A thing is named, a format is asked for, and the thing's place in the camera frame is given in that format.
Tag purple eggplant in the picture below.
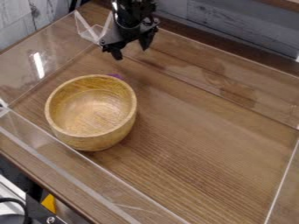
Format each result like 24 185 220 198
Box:
108 73 124 80

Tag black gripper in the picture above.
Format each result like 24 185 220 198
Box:
100 17 160 60

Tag black cable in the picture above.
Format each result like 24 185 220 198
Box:
0 196 33 224

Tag clear acrylic corner bracket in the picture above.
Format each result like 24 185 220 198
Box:
73 11 112 46

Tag brown wooden bowl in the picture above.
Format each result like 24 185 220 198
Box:
44 74 137 151

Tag clear acrylic tray walls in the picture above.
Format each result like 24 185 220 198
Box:
0 17 299 224

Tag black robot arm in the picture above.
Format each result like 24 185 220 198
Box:
99 0 160 60

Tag black device with yellow label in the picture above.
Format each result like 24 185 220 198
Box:
25 194 68 224

